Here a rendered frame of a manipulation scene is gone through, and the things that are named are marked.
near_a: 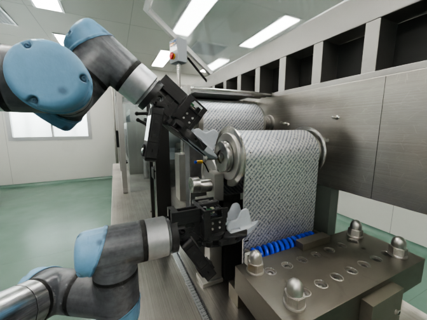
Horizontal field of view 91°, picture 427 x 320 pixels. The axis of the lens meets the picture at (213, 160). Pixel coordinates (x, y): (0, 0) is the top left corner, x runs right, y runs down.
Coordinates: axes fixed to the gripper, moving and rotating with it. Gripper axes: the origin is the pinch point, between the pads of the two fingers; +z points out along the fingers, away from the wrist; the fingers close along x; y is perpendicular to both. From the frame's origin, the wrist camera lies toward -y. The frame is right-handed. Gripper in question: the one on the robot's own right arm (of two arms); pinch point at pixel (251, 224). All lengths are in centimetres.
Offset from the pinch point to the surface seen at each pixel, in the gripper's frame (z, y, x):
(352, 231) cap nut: 27.4, -4.5, -7.1
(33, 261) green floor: -109, -109, 209
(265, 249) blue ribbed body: 1.9, -5.1, -3.1
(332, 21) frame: 30, 53, 6
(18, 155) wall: -222, -39, 556
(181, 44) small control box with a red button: 1, 59, 58
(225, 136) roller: -4.0, 20.7, 6.5
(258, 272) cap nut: -4.3, -5.5, -8.5
